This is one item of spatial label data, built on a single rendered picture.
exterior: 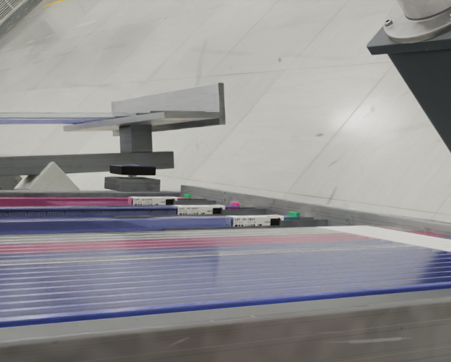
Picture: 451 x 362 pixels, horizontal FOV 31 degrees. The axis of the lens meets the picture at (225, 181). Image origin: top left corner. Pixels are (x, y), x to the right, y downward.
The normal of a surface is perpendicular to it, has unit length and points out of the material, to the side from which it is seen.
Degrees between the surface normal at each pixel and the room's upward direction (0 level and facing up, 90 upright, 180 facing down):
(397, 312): 90
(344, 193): 0
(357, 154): 0
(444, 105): 90
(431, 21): 0
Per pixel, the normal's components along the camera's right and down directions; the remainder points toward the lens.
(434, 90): -0.62, 0.71
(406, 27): -0.58, -0.70
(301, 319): 0.54, 0.07
